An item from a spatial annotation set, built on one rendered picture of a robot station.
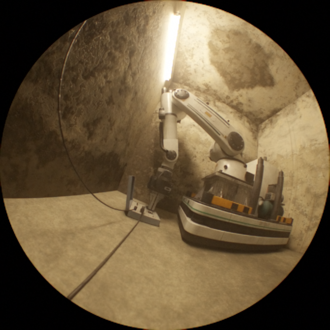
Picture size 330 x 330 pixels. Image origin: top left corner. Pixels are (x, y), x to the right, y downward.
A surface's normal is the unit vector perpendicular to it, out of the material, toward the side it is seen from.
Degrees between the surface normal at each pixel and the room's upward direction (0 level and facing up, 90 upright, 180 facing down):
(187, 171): 90
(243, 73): 180
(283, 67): 180
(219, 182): 90
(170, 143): 90
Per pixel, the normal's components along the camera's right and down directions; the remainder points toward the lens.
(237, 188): -0.06, -0.22
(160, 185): 0.30, -0.07
